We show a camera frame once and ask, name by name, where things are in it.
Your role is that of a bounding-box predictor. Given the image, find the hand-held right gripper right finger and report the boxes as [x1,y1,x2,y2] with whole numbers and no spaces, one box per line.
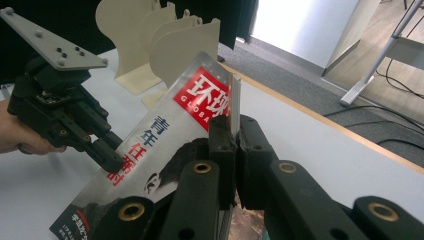
[237,114,279,210]

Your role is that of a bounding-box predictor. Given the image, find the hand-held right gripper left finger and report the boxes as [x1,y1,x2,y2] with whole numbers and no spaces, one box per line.
[209,114,238,210]

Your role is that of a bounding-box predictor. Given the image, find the grey portrait magazine red label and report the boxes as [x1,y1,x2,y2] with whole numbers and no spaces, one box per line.
[49,50,242,240]

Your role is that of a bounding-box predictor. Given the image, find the beige book rack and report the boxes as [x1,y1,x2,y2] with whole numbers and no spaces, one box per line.
[95,0,222,111]

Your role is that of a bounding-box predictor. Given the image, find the light wooden table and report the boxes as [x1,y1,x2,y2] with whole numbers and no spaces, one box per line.
[219,63,424,176]

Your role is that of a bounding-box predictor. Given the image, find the black curtain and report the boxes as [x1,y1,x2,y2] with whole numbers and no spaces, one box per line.
[0,0,259,86]

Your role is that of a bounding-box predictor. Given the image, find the white-legged desk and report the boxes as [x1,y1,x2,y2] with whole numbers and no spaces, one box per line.
[339,0,424,108]

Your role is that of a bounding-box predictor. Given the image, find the black floor cable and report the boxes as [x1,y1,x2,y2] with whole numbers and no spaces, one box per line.
[376,137,424,151]
[323,104,424,133]

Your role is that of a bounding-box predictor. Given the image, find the coiled black floor cables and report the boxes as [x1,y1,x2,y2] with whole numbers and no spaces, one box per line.
[375,16,424,101]

